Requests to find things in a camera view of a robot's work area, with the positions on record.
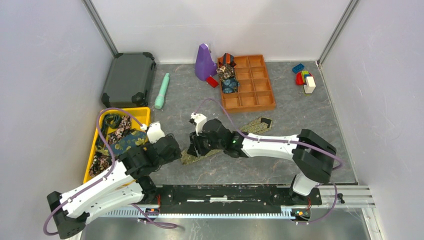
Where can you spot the purple plastic object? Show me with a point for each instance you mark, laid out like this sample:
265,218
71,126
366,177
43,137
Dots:
204,67

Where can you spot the rolled blue paisley tie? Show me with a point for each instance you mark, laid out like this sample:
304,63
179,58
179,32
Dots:
229,85

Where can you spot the red toy block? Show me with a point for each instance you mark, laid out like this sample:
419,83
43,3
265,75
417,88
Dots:
299,80

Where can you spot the dark green striped tie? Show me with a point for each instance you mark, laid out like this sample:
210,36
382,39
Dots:
110,121

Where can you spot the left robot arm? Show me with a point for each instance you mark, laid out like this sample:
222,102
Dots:
127,182

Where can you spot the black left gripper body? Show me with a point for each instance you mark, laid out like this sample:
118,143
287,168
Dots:
177,154

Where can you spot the olive green leaf-pattern tie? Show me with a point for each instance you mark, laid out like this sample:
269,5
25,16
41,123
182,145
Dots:
257,126

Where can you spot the dark grey suitcase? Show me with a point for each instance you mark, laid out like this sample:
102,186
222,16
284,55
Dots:
129,80

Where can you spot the yellow plastic bin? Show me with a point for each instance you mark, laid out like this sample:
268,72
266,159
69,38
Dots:
139,115

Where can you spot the orange wooden compartment tray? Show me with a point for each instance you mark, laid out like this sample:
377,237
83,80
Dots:
255,93

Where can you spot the blue toy brick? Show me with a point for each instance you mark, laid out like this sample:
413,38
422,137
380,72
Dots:
298,68

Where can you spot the white toy block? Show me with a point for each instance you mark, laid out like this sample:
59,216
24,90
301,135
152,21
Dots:
309,85

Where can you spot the green toy block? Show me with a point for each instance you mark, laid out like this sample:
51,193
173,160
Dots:
305,73

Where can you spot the black pink-floral tie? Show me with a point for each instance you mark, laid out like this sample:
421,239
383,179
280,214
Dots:
121,131

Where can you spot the rolled orange navy tie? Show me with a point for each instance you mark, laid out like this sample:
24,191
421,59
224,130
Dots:
226,59

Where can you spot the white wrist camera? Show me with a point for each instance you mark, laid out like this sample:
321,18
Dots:
153,132
199,120

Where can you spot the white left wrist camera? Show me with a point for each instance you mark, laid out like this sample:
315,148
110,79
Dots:
153,132

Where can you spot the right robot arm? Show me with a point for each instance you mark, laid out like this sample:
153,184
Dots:
312,154

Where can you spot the dark brown-leaf tie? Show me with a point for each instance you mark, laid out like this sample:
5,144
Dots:
100,163

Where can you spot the blue yellow-flower tie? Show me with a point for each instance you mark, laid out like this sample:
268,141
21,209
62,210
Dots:
119,144

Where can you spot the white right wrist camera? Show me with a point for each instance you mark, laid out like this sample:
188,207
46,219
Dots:
199,120

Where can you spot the mint green flashlight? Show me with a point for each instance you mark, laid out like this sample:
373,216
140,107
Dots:
160,99

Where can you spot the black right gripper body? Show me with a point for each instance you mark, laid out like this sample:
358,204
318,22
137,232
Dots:
202,145

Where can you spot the rolled brown floral tie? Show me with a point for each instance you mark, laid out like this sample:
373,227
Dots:
225,72

